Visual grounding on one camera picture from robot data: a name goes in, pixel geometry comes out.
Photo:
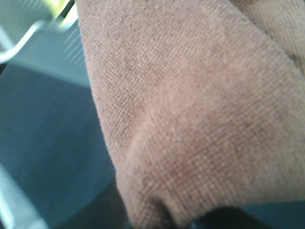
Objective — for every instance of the pink towel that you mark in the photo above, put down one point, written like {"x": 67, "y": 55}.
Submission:
{"x": 158, "y": 33}

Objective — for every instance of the grey perforated plastic basket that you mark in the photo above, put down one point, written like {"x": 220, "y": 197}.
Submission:
{"x": 43, "y": 35}

